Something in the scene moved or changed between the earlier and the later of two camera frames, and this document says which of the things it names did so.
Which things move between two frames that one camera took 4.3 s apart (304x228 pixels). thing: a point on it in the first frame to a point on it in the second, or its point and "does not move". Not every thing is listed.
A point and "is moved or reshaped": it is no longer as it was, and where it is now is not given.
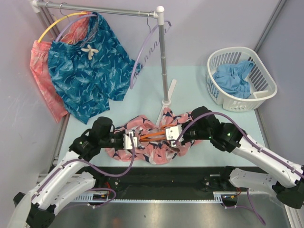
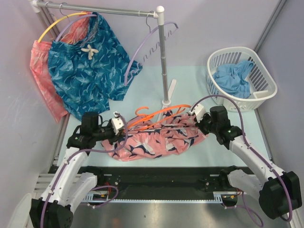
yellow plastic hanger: (57, 21) does not move
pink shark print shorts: (157, 151) is moved or reshaped
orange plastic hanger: (157, 136) to (145, 121)
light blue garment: (231, 78) does not move
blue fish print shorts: (90, 69) does not move
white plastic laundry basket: (238, 78) does not move
